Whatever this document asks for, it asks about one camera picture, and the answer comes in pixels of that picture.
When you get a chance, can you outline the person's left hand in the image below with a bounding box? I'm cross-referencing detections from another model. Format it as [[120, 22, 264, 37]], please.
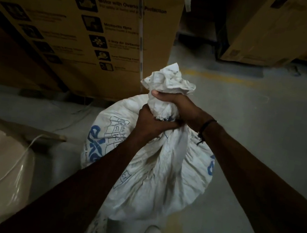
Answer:
[[133, 102, 185, 148]]

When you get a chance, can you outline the person's right hand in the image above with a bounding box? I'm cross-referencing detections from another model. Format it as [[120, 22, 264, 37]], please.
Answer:
[[146, 89, 218, 136]]

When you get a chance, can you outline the white woven sack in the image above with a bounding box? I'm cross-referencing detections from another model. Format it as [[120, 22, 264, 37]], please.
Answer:
[[68, 50, 230, 233]]

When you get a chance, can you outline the person's left forearm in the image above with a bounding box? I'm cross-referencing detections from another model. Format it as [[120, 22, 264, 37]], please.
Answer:
[[0, 115, 145, 233]]

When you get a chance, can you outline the person's right forearm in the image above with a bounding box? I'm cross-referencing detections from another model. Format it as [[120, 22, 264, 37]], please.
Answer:
[[186, 120, 307, 233]]

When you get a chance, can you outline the black wrist band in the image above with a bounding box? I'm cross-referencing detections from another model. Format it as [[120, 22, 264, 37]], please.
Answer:
[[195, 117, 218, 148]]

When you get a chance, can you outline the icon printed cardboard box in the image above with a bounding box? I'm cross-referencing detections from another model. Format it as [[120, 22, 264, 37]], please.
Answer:
[[0, 0, 185, 111]]

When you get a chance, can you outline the cardboard box with small icons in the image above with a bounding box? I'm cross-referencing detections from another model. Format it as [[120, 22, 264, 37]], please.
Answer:
[[219, 0, 307, 74]]

